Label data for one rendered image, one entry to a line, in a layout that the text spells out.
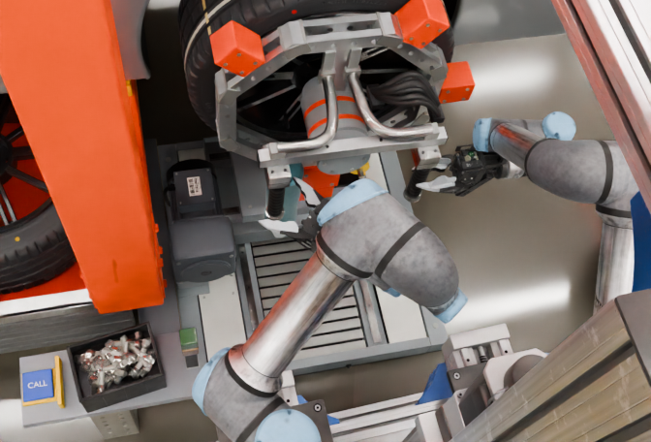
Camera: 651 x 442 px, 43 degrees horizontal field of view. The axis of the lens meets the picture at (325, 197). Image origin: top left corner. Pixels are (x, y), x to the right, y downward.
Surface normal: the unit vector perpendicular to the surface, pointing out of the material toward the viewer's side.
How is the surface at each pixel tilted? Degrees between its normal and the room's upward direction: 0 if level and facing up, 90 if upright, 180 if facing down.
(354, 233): 43
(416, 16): 55
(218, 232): 0
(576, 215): 0
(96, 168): 90
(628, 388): 90
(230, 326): 0
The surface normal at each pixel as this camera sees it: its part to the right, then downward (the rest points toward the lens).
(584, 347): -0.97, 0.17
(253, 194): 0.10, -0.46
